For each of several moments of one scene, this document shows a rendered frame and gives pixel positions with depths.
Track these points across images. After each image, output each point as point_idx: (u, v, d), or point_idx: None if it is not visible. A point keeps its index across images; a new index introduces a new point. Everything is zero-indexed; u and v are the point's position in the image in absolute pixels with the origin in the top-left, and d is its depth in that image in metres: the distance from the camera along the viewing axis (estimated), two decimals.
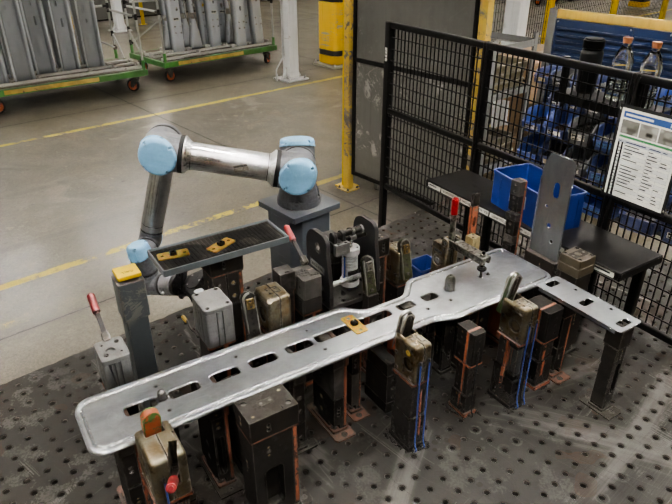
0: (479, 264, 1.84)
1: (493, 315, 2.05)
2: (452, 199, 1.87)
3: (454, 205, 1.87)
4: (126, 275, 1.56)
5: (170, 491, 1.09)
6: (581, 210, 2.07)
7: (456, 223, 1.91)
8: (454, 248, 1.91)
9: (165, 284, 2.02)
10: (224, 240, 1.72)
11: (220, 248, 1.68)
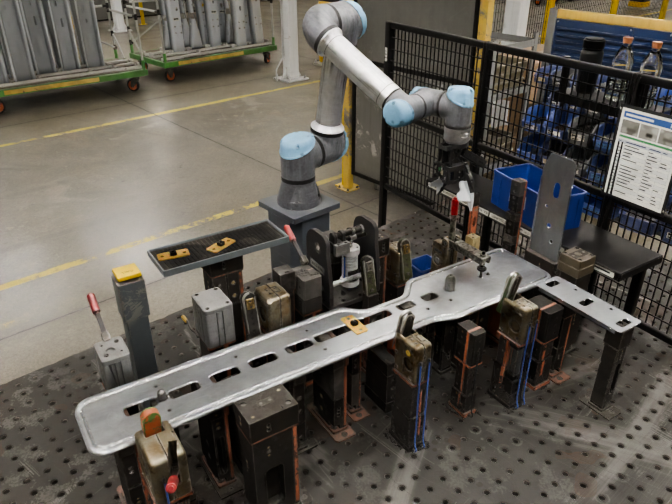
0: (479, 264, 1.84)
1: (493, 315, 2.05)
2: (452, 199, 1.87)
3: (454, 205, 1.87)
4: (126, 275, 1.56)
5: (170, 491, 1.09)
6: (581, 210, 2.07)
7: (456, 223, 1.91)
8: (454, 248, 1.91)
9: (469, 137, 1.76)
10: (224, 240, 1.72)
11: (220, 248, 1.68)
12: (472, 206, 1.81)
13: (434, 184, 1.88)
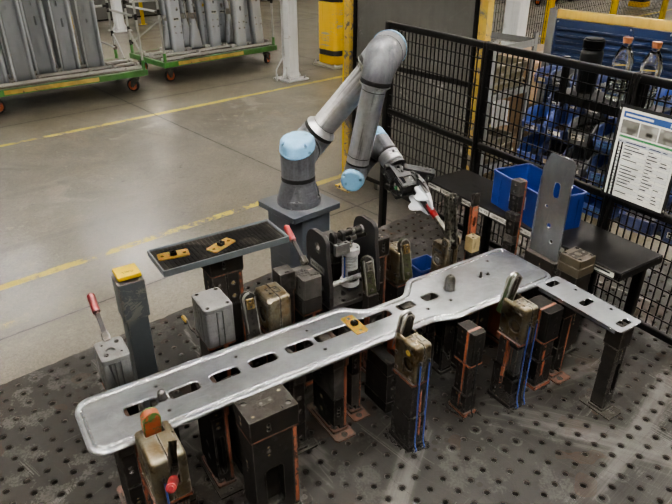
0: (452, 201, 1.87)
1: (493, 315, 2.05)
2: (425, 206, 1.99)
3: (429, 208, 1.98)
4: (126, 275, 1.56)
5: (170, 491, 1.09)
6: (581, 210, 2.07)
7: (443, 223, 1.96)
8: (448, 232, 1.91)
9: (401, 155, 2.05)
10: (224, 240, 1.72)
11: (220, 248, 1.68)
12: (432, 204, 1.96)
13: (413, 207, 2.00)
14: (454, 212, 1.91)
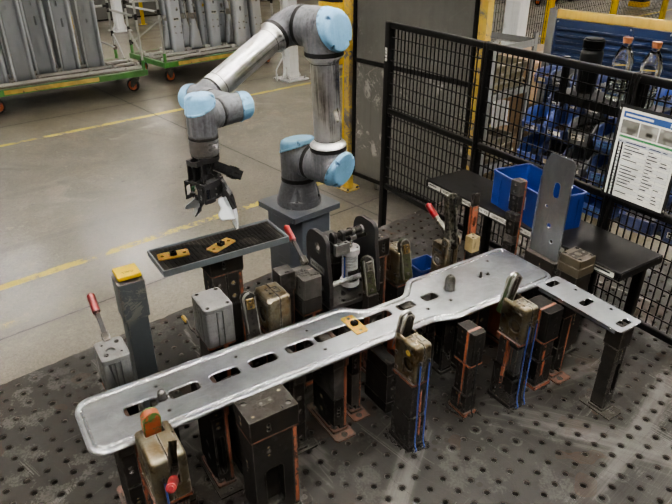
0: (452, 201, 1.87)
1: (493, 315, 2.05)
2: (425, 206, 1.99)
3: (429, 208, 1.98)
4: (126, 275, 1.56)
5: (170, 491, 1.09)
6: (581, 210, 2.07)
7: (443, 223, 1.96)
8: (448, 232, 1.91)
9: (219, 148, 1.56)
10: (224, 240, 1.72)
11: (220, 248, 1.68)
12: (238, 223, 1.62)
13: (190, 206, 1.65)
14: (454, 212, 1.91)
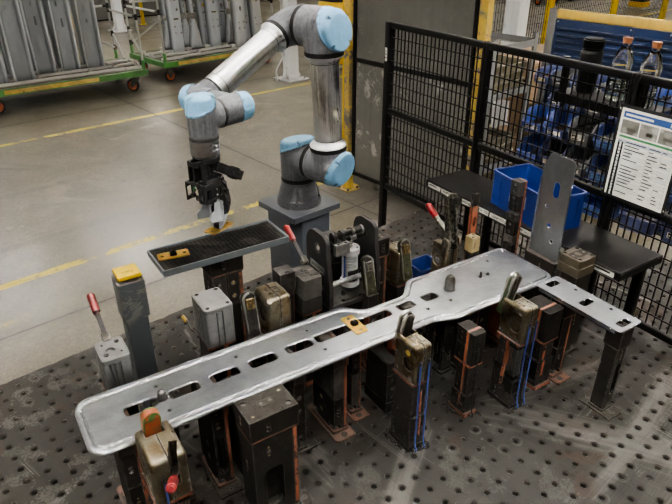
0: (452, 201, 1.87)
1: (493, 315, 2.05)
2: (425, 206, 1.99)
3: (429, 208, 1.98)
4: (126, 275, 1.56)
5: (170, 491, 1.09)
6: (581, 210, 2.07)
7: (443, 223, 1.96)
8: (448, 232, 1.91)
9: (220, 149, 1.56)
10: None
11: (218, 230, 1.66)
12: (223, 225, 1.66)
13: (202, 214, 1.64)
14: (454, 212, 1.91)
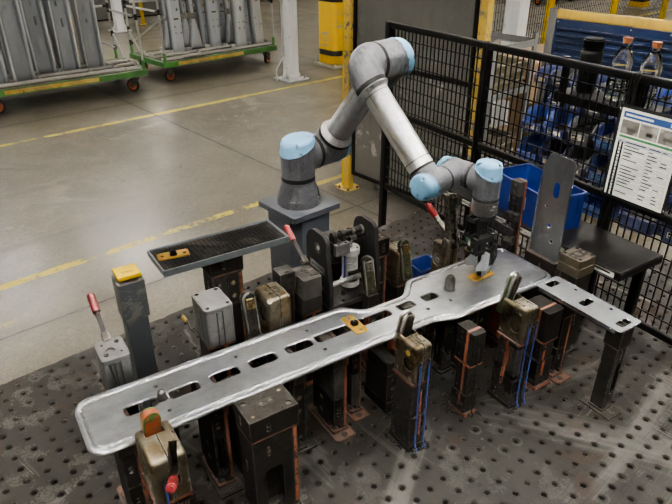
0: (452, 201, 1.87)
1: (493, 315, 2.05)
2: (425, 206, 1.99)
3: (429, 208, 1.98)
4: (126, 275, 1.56)
5: (170, 491, 1.09)
6: (581, 210, 2.07)
7: (443, 223, 1.96)
8: (448, 232, 1.91)
9: (497, 209, 1.74)
10: None
11: (479, 278, 1.84)
12: (485, 274, 1.84)
13: (468, 261, 1.84)
14: (454, 212, 1.91)
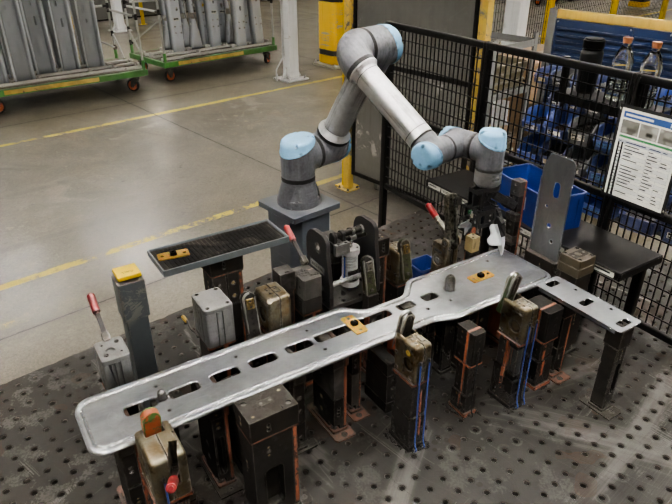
0: (452, 201, 1.87)
1: (493, 315, 2.05)
2: (425, 206, 1.99)
3: (429, 208, 1.98)
4: (126, 275, 1.56)
5: (170, 491, 1.09)
6: (581, 210, 2.07)
7: (443, 223, 1.96)
8: (448, 232, 1.91)
9: (501, 180, 1.70)
10: (484, 272, 1.88)
11: (479, 279, 1.85)
12: (503, 250, 1.75)
13: (462, 226, 1.82)
14: (454, 212, 1.91)
